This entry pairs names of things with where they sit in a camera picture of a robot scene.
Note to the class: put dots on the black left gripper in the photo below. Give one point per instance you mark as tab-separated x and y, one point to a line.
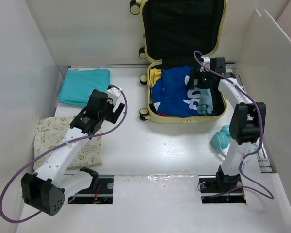
112	116

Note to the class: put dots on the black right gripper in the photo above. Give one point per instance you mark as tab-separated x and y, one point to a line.
197	74

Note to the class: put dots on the light blue shirt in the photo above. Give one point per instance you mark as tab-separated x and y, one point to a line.
205	106

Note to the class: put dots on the royal blue printed shirt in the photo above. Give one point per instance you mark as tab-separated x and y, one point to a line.
171	96

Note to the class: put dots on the turquoise shirt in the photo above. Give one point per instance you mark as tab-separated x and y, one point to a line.
78	85

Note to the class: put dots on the yellow shirt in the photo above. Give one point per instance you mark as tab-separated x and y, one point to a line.
155	74

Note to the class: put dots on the red garment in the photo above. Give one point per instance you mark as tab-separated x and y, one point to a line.
165	115

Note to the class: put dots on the cream printed zip jacket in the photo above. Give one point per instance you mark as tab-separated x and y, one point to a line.
51	131

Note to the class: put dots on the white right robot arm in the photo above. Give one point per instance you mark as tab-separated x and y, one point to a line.
246	127

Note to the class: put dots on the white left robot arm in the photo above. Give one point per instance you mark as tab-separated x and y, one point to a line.
47	189

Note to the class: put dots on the yellow suitcase with black lining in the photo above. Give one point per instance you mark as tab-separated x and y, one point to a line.
175	33

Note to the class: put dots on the teal and white headphones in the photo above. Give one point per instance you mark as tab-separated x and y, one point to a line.
221	141

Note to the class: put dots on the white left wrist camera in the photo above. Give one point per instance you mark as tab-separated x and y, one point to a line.
114	92

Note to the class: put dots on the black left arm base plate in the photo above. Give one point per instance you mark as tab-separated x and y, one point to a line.
100	190

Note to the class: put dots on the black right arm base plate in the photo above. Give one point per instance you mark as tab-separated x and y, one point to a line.
212	193

